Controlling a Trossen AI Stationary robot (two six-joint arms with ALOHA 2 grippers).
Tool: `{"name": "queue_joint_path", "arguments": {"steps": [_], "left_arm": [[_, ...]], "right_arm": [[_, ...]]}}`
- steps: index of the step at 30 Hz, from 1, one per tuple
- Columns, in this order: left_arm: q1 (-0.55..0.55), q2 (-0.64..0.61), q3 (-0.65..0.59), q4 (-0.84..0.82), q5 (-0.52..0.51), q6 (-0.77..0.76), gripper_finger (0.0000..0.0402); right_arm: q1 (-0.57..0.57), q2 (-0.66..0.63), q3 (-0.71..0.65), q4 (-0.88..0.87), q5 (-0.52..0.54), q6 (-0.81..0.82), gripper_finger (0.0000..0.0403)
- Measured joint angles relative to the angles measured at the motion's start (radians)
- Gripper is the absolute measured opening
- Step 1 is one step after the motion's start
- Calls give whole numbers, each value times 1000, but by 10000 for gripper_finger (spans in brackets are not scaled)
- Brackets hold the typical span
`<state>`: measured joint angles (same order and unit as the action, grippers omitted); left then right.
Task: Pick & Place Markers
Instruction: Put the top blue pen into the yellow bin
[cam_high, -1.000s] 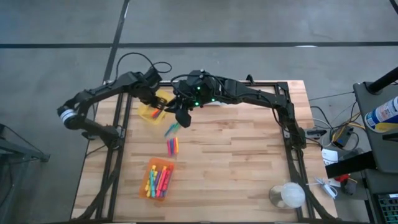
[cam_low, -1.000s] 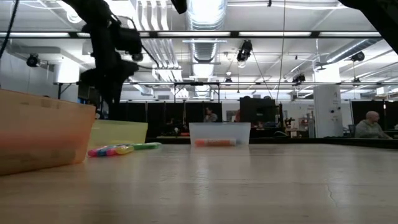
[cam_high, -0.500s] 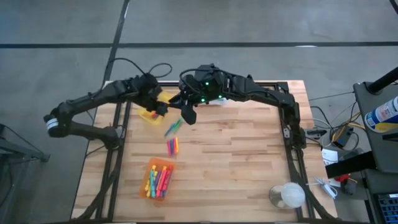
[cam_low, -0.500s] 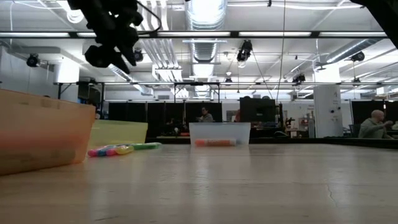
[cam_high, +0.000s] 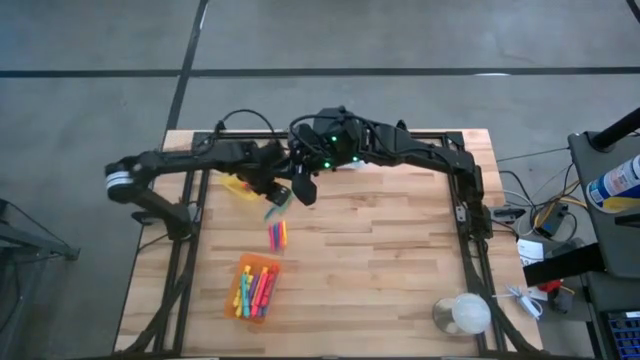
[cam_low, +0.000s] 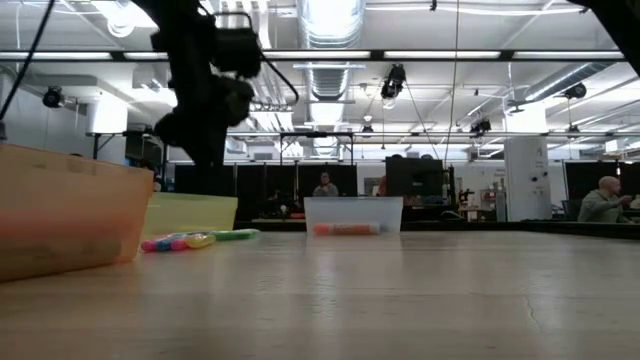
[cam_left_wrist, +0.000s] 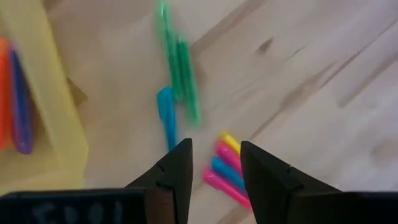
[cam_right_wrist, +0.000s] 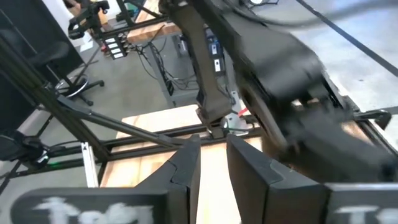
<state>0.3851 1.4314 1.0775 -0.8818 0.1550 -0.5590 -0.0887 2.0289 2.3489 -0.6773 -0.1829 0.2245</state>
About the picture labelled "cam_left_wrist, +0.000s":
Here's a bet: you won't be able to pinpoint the orange highlighter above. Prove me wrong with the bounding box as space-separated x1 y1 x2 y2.
0 37 14 151

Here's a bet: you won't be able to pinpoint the slim cyan highlighter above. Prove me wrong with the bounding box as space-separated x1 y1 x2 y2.
155 86 178 152

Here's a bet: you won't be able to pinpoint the multicolour small marker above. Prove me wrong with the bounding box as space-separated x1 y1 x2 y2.
217 130 242 156

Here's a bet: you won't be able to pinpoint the slim blue highlighter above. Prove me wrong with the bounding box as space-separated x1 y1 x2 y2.
210 156 249 196

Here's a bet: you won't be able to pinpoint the slim green highlighter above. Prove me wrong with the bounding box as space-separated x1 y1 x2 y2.
175 34 202 128

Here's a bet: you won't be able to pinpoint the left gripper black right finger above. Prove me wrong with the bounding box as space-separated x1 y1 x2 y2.
241 141 346 224

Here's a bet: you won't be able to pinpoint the green markers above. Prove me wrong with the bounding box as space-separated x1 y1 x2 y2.
153 1 185 103

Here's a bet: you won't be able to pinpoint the purple highlighter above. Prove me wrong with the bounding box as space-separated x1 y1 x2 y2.
8 46 35 156

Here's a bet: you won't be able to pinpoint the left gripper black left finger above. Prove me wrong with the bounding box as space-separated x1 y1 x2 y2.
126 138 193 224

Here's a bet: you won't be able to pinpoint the yellow translucent plastic bin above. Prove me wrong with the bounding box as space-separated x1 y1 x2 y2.
0 0 90 195

